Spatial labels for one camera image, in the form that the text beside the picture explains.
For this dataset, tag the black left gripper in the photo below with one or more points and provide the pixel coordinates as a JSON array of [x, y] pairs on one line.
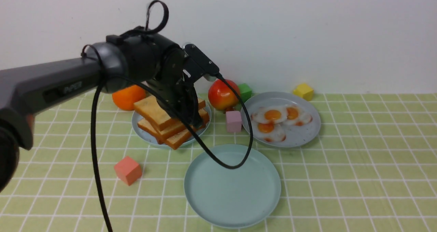
[[171, 81]]

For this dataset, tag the toast slice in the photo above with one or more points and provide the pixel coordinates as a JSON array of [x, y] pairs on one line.
[[147, 127], [174, 136], [153, 113]]

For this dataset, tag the fried egg front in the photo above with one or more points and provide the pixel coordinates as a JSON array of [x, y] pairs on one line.
[[269, 132]]

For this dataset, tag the fried egg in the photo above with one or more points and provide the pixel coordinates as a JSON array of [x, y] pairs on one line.
[[296, 116], [270, 114], [269, 132]]

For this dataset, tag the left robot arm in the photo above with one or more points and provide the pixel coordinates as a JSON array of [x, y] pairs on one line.
[[30, 90]]

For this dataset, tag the red yellow apple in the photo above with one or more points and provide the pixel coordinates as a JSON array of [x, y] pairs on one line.
[[221, 97]]

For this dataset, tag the grey bread plate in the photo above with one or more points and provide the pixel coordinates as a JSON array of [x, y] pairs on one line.
[[146, 132]]

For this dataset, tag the orange fruit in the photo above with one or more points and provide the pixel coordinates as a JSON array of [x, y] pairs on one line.
[[124, 99]]

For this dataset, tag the pink cube block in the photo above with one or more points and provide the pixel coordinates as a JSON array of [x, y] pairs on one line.
[[233, 121]]

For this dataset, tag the green cube block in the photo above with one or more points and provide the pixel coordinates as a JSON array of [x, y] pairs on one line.
[[245, 92]]

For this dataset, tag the red cube block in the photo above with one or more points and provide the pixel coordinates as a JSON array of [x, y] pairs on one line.
[[128, 170]]

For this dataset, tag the fried egg left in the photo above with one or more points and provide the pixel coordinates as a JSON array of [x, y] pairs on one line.
[[270, 114]]

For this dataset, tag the empty light green plate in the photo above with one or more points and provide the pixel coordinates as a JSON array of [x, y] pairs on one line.
[[233, 199]]

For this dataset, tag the fried egg right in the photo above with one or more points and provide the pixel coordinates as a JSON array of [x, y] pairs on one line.
[[296, 116]]

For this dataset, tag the yellow cube block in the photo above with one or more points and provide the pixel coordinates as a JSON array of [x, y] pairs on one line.
[[304, 91]]

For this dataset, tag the green checkered tablecloth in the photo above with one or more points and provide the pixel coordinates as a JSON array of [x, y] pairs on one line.
[[373, 168]]

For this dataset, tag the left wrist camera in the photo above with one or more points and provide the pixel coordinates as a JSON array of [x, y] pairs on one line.
[[201, 63]]

